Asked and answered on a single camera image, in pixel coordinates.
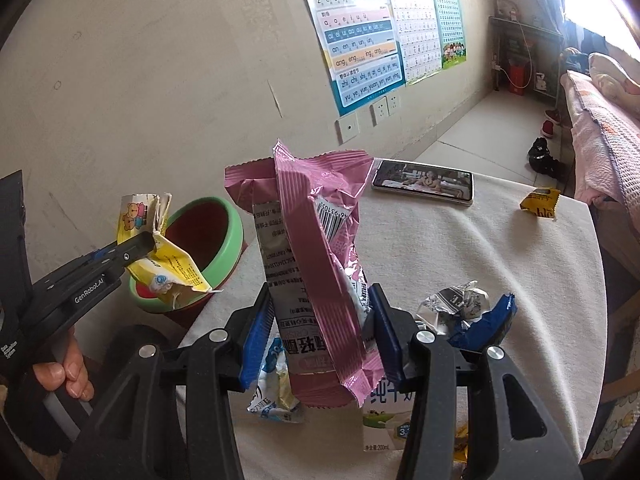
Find white wall power socket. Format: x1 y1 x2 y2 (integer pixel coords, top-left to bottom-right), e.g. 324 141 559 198
370 96 390 126

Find person's left hand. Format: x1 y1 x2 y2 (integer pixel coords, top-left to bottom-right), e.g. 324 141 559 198
32 328 94 402

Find blue pinyin wall poster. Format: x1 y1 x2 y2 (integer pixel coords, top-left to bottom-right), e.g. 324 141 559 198
306 0 405 116

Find green red trash bin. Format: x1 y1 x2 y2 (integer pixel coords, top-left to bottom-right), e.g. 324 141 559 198
129 196 246 325

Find pink snack bag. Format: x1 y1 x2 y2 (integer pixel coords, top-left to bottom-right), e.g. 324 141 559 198
224 143 384 408

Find yellow patterned quilt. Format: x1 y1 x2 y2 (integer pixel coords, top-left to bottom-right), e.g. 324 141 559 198
588 52 640 118

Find small white wall socket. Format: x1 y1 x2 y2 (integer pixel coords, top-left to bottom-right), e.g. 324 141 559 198
387 92 400 115

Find smartphone with lit screen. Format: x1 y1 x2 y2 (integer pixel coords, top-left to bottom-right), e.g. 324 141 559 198
371 159 474 206

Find green chart wall poster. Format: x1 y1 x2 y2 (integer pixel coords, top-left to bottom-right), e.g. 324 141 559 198
433 0 468 70

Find dark metal shelf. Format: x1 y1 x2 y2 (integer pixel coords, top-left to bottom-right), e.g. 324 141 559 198
488 16 563 102

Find red bucket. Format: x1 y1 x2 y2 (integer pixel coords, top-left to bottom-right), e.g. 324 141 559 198
506 62 532 96

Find white towel table cover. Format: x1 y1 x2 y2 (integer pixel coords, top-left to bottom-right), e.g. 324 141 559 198
179 159 609 480

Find black shoe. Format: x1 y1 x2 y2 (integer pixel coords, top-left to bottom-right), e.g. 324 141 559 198
527 136 566 180

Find blue white crumpled wrapper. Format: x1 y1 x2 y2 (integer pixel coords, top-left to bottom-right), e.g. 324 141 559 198
246 335 304 424

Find white chart wall poster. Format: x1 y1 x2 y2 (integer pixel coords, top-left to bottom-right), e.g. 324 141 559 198
390 0 442 84

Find silver foil wrapper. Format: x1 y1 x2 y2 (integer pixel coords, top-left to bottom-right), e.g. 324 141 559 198
416 281 491 336

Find bed with pink sheet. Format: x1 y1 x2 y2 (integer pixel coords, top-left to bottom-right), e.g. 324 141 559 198
560 69 640 221

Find dark blue wrapper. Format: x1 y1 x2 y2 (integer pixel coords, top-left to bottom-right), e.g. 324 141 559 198
448 294 518 352

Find red shoe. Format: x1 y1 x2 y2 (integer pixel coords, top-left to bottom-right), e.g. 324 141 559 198
540 110 561 139

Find wooden chair with cushion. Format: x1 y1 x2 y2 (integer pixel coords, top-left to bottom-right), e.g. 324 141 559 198
580 300 639 479

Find yellow cartoon milk carton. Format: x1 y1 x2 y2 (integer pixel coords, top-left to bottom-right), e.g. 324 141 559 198
116 193 216 313

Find small yellow snack wrapper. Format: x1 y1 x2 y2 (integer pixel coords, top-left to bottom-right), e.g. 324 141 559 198
520 188 560 219

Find blue white milk carton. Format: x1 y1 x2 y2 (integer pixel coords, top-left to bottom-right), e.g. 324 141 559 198
361 377 414 453

